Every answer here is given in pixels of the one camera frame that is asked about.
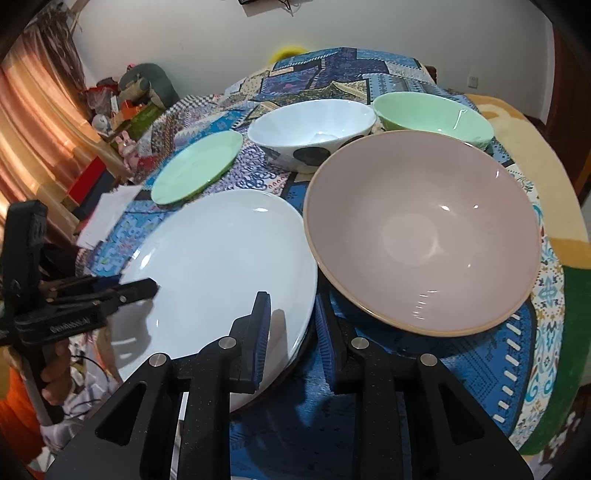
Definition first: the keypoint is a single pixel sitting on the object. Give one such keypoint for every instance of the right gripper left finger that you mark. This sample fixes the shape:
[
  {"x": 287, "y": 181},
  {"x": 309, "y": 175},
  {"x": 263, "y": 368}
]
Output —
[{"x": 171, "y": 417}]

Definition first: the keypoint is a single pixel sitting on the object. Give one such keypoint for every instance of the patchwork patterned blanket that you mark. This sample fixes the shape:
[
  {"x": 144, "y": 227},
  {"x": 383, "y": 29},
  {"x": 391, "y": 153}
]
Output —
[{"x": 493, "y": 364}]

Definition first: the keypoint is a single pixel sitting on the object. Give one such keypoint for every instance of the pink bowl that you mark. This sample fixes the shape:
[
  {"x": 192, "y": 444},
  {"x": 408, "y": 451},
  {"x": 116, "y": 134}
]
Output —
[{"x": 423, "y": 232}]

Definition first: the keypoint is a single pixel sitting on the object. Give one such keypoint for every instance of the dark purple plate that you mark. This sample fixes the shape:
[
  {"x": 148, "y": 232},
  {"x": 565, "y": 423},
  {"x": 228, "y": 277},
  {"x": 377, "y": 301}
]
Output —
[{"x": 272, "y": 382}]

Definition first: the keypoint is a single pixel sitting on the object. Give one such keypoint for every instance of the light green plate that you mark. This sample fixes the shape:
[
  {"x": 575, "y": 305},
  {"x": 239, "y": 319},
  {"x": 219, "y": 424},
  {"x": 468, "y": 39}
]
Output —
[{"x": 196, "y": 167}]

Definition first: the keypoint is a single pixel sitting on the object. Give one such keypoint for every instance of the small black wall monitor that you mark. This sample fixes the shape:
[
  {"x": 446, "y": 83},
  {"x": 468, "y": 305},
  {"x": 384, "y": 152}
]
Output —
[{"x": 287, "y": 3}]

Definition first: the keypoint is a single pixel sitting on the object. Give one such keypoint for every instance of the yellow foam tube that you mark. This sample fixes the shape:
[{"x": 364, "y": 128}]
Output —
[{"x": 287, "y": 52}]

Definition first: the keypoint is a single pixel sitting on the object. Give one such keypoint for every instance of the white bowl with spots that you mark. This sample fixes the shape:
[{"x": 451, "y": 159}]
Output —
[{"x": 301, "y": 136}]

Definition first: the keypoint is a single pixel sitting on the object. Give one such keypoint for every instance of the yellow fleece blanket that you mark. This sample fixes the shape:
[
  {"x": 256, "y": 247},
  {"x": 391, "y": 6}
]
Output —
[{"x": 545, "y": 230}]

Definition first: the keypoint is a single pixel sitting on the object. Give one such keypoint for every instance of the light green bowl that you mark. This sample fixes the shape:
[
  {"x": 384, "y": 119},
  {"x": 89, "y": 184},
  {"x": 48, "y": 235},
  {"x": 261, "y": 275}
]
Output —
[{"x": 431, "y": 113}]

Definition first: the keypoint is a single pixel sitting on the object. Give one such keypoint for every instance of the green gift bag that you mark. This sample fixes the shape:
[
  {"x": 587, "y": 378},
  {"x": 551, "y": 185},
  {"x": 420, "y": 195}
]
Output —
[{"x": 139, "y": 124}]

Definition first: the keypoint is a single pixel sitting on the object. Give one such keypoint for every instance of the orange pink curtain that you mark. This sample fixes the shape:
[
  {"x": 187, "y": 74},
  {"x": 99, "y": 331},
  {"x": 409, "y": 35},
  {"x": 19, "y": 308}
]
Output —
[{"x": 46, "y": 139}]

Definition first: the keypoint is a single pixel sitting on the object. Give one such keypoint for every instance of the white plate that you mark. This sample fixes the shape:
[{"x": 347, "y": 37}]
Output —
[{"x": 209, "y": 260}]

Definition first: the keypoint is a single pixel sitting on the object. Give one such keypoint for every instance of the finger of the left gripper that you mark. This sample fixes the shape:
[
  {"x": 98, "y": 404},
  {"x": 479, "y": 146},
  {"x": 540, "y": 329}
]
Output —
[
  {"x": 97, "y": 307},
  {"x": 78, "y": 286}
]

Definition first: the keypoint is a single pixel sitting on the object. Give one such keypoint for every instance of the red box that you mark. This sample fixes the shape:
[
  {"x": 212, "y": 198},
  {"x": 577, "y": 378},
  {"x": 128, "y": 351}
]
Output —
[{"x": 84, "y": 183}]

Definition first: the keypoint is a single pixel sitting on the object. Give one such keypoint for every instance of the grey plush toy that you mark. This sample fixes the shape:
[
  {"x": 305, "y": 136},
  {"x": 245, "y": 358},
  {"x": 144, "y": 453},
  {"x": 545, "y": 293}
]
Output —
[{"x": 147, "y": 83}]

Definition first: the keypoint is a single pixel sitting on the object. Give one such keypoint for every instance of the person's left hand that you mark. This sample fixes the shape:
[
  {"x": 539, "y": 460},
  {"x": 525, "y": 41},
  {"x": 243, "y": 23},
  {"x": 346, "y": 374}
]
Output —
[{"x": 57, "y": 375}]

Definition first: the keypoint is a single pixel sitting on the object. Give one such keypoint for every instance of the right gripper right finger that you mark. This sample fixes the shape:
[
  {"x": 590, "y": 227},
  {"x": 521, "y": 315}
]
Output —
[{"x": 413, "y": 417}]

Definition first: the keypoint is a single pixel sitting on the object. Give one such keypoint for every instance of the pink bunny toy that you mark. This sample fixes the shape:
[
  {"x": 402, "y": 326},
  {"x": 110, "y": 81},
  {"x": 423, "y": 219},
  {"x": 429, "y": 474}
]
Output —
[{"x": 126, "y": 147}]

